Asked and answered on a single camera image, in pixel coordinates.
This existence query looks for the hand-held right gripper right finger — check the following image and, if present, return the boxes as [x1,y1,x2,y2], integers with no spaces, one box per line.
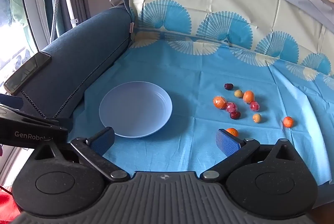
[199,128,301,183]

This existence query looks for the red cloth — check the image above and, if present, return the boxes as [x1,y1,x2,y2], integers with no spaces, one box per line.
[0,184,22,224]

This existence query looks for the black smartphone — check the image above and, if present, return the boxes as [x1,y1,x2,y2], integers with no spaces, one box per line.
[4,52,52,96]

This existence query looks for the blue fan-patterned cloth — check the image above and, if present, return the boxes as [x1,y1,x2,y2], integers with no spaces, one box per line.
[68,0,334,186]

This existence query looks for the pale blue round plate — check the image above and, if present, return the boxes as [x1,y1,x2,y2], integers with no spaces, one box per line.
[99,81,173,138]

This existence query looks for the plastic-wrapped orange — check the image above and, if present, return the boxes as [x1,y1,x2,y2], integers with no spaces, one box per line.
[243,91,255,104]
[213,96,227,110]

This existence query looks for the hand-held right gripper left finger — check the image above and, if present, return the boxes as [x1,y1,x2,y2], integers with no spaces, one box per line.
[31,127,131,183]

